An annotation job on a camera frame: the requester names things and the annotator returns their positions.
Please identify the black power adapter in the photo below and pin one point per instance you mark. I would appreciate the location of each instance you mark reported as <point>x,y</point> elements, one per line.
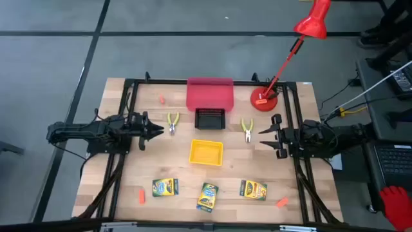
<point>354,82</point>

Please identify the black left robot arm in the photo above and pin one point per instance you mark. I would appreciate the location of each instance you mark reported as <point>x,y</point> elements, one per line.
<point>80,129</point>

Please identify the grey chair leg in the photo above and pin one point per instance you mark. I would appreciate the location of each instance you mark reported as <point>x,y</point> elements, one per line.
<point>11,148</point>

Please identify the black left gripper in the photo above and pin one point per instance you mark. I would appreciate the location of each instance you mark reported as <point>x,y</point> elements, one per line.
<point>136,125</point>

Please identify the desk caster wheel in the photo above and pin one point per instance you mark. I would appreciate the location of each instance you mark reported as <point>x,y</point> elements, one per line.
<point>371,209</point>

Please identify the black crossbar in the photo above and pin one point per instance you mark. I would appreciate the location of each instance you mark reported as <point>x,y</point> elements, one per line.
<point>48,225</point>

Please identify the red desk lamp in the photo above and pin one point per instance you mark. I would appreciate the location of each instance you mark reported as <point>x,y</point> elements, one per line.
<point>265,104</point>

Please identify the black keyboard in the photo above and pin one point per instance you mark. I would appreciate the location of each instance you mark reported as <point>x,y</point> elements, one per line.
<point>404,80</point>

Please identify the orange eraser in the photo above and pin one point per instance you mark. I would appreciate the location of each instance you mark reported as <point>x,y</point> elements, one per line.
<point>142,196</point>
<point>282,202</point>
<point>162,99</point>

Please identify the black laptop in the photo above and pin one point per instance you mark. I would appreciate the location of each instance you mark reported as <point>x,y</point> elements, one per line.
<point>396,161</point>

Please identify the black metal table frame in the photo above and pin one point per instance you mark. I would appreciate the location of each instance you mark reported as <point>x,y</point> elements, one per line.
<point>161,81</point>

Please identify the yellow slotted basket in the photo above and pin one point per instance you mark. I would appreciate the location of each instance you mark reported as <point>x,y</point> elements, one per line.
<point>206,153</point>

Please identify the person's leg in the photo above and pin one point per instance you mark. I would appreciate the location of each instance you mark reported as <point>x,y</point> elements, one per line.
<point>396,16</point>

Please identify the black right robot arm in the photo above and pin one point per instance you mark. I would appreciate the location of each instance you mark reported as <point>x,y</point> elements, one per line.
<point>338,135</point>

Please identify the silver metal bracket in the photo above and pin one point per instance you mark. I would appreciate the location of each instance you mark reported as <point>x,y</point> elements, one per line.
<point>297,228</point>
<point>117,225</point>

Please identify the black desk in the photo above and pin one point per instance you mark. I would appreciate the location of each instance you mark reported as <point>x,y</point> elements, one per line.
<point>370,187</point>
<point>376,106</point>

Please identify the crayon box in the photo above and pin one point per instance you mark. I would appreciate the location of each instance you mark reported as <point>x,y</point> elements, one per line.
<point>253,190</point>
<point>207,197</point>
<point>165,187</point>

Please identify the white paper sheet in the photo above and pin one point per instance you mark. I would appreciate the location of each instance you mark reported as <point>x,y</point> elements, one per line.
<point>337,162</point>

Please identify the black slotted basket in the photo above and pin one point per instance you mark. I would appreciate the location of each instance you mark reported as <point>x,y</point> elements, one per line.
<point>210,120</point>

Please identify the white rod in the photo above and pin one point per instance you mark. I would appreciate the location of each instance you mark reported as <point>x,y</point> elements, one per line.
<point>370,89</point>

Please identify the person's shoe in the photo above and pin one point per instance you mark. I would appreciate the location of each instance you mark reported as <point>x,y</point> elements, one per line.
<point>373,33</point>
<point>370,43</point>

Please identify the red plastic bin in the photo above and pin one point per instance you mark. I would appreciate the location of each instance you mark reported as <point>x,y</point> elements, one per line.
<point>209,93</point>

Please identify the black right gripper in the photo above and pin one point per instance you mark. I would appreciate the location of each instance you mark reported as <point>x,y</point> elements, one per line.
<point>289,138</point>

